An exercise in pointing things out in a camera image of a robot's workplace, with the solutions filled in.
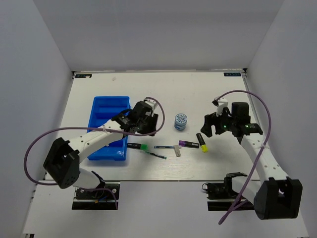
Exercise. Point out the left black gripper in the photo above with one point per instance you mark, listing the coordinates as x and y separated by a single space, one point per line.
153 120

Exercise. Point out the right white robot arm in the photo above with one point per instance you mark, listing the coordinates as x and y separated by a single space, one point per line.
275 195

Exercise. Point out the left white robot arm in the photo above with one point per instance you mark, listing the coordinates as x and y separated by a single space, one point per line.
65 156

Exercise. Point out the blue ink refill pen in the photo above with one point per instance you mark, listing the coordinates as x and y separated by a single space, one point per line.
164 147

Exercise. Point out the left corner label sticker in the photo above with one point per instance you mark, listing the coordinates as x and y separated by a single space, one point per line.
83 75

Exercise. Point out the purple cap highlighter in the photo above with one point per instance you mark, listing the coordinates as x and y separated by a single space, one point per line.
188 144

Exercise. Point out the yellow cap highlighter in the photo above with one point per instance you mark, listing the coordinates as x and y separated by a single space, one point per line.
202 143

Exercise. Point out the green cap highlighter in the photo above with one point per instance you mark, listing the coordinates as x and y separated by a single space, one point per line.
137 146

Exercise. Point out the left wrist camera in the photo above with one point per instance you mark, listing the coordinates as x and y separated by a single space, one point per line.
152 103

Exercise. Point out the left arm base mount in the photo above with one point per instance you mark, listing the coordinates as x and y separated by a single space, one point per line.
93 200

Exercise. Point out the right corner label sticker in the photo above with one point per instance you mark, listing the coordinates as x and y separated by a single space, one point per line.
232 74

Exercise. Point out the blue cleaning gel jar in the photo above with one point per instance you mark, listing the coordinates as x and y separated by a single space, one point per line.
180 121

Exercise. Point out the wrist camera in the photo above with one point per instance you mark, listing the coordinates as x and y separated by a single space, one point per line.
221 103
152 103

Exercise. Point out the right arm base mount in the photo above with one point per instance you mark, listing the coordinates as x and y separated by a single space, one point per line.
220 195

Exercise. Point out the corner label sticker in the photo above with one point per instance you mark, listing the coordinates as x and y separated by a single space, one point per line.
232 74
83 75

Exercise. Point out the green refill pen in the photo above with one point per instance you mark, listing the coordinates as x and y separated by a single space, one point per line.
153 154

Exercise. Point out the grey white eraser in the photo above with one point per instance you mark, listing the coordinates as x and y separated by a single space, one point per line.
177 150

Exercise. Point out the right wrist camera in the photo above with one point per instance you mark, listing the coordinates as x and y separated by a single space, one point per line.
221 103

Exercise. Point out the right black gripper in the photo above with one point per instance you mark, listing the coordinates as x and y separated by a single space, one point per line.
213 119

